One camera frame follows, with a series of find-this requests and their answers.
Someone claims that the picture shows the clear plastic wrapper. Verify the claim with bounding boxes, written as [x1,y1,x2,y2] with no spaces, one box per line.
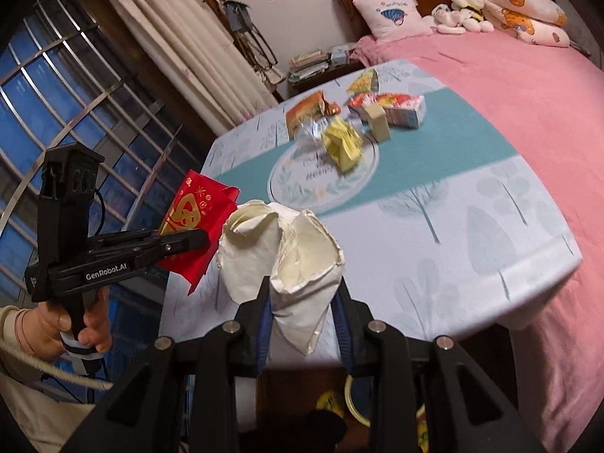
[291,118,332,143]

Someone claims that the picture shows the bear print rolled quilt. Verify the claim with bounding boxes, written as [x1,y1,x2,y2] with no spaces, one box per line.
[476,0,568,49]

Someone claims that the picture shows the small beige box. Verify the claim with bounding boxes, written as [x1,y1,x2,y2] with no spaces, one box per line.
[363,104,393,142]

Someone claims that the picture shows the yellow slipper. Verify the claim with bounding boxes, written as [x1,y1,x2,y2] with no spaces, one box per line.
[315,389,346,417]

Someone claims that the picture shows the orange snack packet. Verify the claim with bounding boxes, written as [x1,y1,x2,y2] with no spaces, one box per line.
[285,91,341,134]

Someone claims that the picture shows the tree print tablecloth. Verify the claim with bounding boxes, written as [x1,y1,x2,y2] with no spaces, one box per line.
[158,59,582,374]

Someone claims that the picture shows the metal window grille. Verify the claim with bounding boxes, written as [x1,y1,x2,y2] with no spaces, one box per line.
[0,0,214,322]

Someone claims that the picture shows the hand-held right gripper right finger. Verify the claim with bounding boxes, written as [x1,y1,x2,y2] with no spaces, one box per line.
[330,278,536,453]

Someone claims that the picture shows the hanging shoulder bag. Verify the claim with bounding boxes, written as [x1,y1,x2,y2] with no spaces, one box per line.
[221,0,280,82]

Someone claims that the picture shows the wooden nightstand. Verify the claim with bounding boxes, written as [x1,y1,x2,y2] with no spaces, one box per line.
[287,59,367,96]

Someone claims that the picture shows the stack of books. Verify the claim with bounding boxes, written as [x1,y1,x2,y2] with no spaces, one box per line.
[288,49,332,81]

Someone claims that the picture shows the pink blanket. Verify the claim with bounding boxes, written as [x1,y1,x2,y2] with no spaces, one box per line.
[350,32,604,453]

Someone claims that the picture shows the white plush toys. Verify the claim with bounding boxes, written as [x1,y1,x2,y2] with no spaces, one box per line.
[431,0,495,35]

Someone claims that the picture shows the colourful printed carton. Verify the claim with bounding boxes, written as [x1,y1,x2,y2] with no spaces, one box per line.
[348,92,427,131]

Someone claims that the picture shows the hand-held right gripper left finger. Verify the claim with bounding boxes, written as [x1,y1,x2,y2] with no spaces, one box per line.
[57,276,275,453]

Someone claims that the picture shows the person's left hand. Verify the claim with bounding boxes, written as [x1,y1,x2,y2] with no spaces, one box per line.
[37,291,114,354]

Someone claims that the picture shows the cream paper bag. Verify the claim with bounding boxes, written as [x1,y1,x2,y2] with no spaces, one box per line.
[217,200,345,357]

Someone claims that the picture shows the cream curtain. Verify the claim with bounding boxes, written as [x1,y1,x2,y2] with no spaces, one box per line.
[89,0,280,137]

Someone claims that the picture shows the cream rimmed trash bin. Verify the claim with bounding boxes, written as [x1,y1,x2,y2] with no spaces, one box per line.
[344,372,379,429]

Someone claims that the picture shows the pink embroidered pillow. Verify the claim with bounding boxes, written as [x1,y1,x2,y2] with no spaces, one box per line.
[352,0,433,43]

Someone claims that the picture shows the pale blue tissue box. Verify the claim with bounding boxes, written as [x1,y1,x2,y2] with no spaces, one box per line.
[330,44,356,66]

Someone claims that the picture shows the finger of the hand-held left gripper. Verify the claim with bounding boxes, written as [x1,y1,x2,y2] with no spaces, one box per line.
[127,229,211,266]
[89,228,161,249]

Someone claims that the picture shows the beige cord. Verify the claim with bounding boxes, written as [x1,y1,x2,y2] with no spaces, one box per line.
[0,339,115,391]

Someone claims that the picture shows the red gold print plastic bag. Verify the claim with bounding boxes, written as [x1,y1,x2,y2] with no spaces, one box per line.
[158,170,242,296]

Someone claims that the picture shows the crumpled yellow wrapper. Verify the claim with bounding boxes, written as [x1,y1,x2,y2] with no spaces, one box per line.
[321,117,365,173]

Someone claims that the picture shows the person's left forearm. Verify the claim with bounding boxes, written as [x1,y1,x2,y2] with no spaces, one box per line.
[0,305,58,381]

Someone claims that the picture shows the yellow green snack packet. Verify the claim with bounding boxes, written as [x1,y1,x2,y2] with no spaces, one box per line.
[346,69,381,94]

